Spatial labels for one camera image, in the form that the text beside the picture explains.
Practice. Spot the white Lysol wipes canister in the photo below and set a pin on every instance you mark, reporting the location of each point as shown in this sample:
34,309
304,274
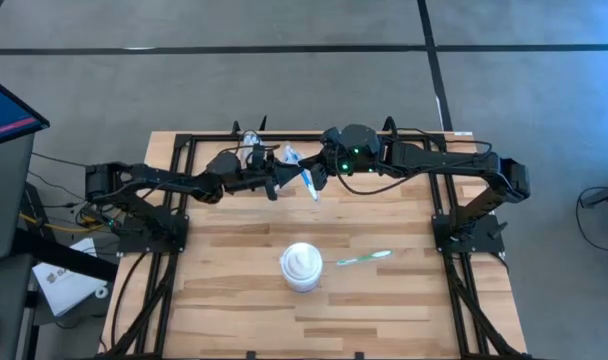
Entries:
301,265

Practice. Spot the black table clamp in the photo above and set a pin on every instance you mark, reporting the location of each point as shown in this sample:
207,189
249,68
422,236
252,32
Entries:
390,119
263,125
236,130

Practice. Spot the black desk beam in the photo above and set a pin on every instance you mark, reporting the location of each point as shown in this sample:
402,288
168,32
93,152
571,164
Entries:
59,252

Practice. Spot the clear acrylic organizer box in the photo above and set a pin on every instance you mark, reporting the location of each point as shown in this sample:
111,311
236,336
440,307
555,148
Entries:
282,189

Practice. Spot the blue white toothbrush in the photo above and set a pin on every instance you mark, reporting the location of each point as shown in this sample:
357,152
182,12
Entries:
245,142
311,192

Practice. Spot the grey monitor cart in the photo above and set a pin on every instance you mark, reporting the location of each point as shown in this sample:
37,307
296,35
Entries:
6,200

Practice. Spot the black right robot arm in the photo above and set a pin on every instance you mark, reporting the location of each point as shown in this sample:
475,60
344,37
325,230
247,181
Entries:
444,159

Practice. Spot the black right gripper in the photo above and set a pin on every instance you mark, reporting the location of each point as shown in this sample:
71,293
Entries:
333,150

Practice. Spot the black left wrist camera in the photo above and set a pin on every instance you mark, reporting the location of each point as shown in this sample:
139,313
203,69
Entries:
258,157

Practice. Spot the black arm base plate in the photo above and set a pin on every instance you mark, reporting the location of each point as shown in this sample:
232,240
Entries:
134,245
484,245

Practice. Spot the black aluminium table frame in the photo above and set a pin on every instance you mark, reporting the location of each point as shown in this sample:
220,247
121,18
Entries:
309,137

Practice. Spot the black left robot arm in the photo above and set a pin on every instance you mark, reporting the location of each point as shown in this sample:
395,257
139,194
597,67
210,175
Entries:
159,176

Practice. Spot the monitor with blue screen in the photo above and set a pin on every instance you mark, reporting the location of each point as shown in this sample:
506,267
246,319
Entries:
4,112

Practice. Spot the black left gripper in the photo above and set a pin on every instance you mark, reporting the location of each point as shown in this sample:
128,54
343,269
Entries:
254,179

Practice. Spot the grey stand foot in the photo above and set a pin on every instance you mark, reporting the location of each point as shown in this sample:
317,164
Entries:
606,195

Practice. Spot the white paper booklet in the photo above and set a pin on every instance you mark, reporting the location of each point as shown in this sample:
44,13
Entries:
64,290

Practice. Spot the white tape roll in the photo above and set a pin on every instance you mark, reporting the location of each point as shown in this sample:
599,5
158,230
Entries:
98,289

